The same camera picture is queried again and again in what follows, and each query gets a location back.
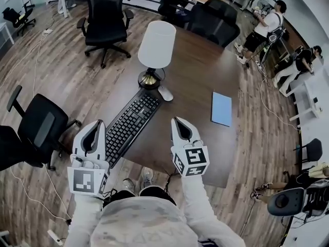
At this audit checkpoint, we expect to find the grey office chair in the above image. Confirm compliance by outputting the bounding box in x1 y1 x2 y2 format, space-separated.
267 187 306 217

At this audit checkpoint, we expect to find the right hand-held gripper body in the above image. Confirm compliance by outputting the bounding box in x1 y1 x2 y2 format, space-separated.
171 145 210 178

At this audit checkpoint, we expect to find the blue notebook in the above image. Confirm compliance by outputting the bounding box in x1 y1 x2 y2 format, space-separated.
211 91 233 127

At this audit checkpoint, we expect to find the dark wooden desk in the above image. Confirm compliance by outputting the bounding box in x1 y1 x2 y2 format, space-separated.
105 26 244 189

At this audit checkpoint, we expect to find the white shade table lamp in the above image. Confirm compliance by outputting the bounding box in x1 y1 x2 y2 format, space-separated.
137 20 177 89

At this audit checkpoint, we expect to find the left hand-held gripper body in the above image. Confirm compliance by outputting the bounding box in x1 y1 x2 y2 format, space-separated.
67 154 112 199

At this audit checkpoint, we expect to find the white floor cable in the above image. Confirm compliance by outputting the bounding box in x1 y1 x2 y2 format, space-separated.
259 77 301 132
10 167 72 221

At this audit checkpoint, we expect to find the white side table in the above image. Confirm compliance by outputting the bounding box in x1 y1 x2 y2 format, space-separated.
289 80 326 122

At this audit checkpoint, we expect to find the person's right forearm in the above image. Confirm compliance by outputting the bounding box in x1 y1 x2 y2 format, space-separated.
181 173 246 247

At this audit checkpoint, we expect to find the black chair yellow cushion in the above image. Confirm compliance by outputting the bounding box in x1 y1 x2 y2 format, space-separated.
2 1 36 37

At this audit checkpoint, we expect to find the person's right shoe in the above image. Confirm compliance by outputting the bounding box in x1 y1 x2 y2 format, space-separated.
140 166 155 189

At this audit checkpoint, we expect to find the grey mouse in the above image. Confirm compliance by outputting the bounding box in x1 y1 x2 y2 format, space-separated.
158 85 174 102

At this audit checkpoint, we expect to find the person's left forearm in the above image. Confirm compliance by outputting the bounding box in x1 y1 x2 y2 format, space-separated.
65 193 103 247

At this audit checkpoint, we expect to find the person's shoe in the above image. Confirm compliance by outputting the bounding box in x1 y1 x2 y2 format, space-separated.
122 178 136 194
140 166 155 189

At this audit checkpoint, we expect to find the small black chair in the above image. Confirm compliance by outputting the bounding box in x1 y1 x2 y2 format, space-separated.
294 138 323 166

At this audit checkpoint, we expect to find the person's left shoe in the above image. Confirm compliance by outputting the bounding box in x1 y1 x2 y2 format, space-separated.
122 178 136 194

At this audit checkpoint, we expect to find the person's torso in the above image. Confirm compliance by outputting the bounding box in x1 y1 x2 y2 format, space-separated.
89 196 204 247

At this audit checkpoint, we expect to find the black keyboard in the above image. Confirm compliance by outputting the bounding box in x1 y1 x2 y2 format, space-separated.
104 88 162 169

